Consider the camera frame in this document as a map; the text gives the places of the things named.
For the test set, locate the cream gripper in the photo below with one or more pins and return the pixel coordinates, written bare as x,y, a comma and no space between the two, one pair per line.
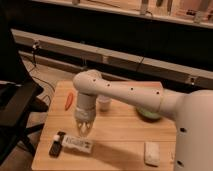
84,121

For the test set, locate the white plastic bottle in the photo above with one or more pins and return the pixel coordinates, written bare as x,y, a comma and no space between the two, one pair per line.
73,142

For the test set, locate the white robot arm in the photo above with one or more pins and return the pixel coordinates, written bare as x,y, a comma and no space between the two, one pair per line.
192,113

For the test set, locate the wooden table board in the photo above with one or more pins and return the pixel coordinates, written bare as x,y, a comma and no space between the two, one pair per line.
119,137

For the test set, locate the black remote control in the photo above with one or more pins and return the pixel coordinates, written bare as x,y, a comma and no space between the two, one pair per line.
57,144

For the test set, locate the green bowl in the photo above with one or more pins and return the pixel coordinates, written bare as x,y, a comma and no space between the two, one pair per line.
147,114

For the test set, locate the black chair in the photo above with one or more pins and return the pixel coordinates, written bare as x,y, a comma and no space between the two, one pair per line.
18,97

